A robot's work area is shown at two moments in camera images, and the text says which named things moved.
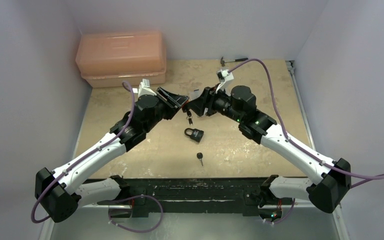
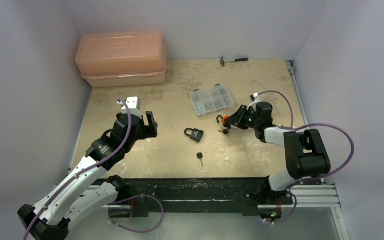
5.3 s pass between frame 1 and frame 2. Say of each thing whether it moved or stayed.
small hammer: stayed
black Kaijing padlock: stayed
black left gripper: moved
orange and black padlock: moved
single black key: stayed
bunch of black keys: moved
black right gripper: moved
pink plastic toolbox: stayed
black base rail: stayed
